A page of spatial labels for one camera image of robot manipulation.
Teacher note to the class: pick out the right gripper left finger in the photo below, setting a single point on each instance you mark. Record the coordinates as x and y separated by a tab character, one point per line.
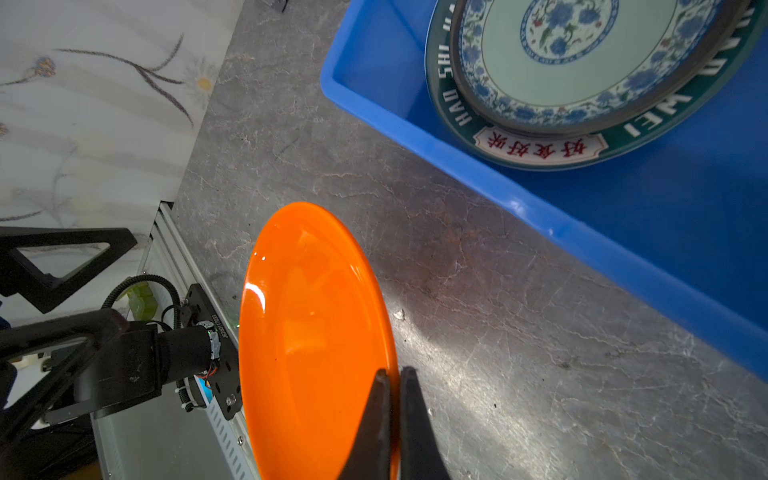
370	455

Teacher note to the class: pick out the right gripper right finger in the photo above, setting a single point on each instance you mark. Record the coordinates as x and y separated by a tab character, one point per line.
420	456

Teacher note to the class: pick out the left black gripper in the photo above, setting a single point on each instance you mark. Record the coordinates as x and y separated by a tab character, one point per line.
114	366

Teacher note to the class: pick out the orange plastic plate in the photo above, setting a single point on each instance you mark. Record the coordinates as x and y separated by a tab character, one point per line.
314	331

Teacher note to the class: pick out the blue plastic bin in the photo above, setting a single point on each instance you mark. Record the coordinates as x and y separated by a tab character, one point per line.
677	215

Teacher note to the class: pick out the teal patterned small plate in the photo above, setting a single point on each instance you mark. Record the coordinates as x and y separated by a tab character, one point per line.
573	66

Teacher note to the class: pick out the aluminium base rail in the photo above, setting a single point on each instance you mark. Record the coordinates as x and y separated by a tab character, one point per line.
159	439

